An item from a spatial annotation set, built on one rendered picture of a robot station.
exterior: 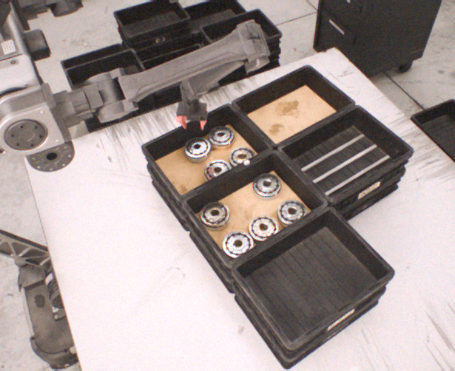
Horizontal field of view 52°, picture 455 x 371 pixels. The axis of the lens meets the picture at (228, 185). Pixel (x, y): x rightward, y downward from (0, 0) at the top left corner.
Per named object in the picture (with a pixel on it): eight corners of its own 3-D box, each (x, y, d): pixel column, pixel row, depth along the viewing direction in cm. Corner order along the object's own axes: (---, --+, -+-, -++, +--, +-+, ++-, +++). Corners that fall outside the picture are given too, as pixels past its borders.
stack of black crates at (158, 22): (142, 97, 303) (127, 37, 267) (127, 70, 320) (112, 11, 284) (198, 77, 312) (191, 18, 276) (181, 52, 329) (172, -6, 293)
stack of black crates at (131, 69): (100, 160, 271) (76, 103, 235) (86, 127, 288) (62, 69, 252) (164, 137, 281) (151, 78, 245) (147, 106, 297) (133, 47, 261)
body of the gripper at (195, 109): (179, 105, 167) (177, 89, 161) (207, 106, 166) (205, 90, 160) (176, 117, 163) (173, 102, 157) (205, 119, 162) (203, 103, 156)
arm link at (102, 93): (75, 89, 106) (84, 111, 107) (117, 75, 109) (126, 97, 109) (78, 97, 115) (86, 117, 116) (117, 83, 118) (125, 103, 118)
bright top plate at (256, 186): (263, 201, 163) (263, 199, 162) (247, 182, 168) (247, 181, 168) (286, 188, 166) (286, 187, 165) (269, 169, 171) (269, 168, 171)
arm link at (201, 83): (241, 22, 112) (256, 65, 113) (259, 18, 115) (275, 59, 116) (176, 75, 150) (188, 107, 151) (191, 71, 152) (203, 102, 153)
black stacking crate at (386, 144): (325, 222, 162) (330, 204, 153) (274, 168, 177) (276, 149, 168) (406, 171, 174) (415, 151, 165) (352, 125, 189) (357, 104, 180)
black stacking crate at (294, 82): (273, 168, 177) (275, 148, 168) (231, 123, 193) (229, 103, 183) (351, 124, 189) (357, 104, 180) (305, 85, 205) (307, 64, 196)
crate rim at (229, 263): (229, 270, 142) (229, 267, 140) (180, 204, 157) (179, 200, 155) (329, 208, 154) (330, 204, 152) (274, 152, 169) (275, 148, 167)
